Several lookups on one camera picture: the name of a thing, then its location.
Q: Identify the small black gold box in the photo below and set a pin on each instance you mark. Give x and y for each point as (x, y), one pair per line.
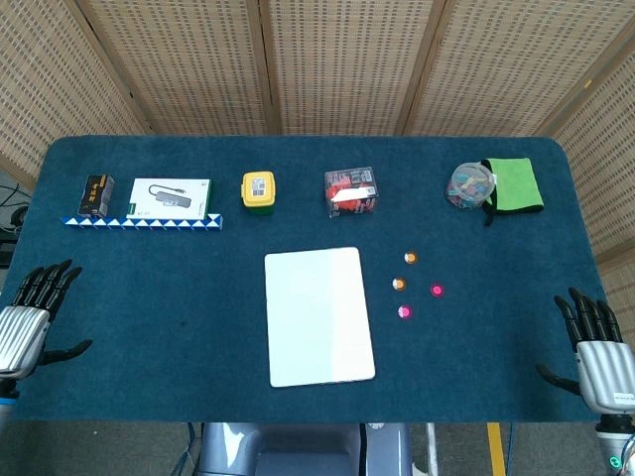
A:
(95, 196)

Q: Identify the clear box red contents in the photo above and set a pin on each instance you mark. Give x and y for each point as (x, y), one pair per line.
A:
(351, 193)

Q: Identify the clear jar of binder clips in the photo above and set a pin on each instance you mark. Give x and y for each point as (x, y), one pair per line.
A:
(469, 186)

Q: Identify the blue carpet table mat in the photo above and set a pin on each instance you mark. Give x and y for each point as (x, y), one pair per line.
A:
(149, 297)

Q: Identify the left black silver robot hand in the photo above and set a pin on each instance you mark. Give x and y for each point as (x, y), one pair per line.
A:
(20, 332)

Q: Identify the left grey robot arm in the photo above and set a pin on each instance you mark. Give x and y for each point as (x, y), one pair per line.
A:
(5, 396)

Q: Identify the white USB hub box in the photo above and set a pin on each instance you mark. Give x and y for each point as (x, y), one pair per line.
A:
(166, 198)

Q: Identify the blue white snake puzzle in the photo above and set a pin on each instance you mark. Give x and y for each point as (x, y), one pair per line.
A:
(144, 223)

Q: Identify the green microfiber cloth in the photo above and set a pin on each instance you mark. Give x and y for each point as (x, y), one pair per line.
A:
(516, 188)

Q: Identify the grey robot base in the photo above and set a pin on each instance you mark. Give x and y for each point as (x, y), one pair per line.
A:
(278, 451)

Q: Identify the pink button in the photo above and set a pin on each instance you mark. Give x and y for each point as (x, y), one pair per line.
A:
(436, 290)
(404, 312)

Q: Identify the yellow green mini bin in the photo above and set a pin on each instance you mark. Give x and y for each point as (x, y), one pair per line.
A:
(258, 191)

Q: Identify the white rectangular board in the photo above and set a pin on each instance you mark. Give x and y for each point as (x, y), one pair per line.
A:
(317, 317)

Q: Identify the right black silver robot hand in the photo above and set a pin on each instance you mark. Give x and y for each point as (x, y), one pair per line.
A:
(605, 367)

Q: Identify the orange button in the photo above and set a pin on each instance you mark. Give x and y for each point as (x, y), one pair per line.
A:
(410, 257)
(398, 283)

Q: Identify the woven folding screen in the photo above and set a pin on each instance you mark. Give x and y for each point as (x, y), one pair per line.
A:
(347, 64)

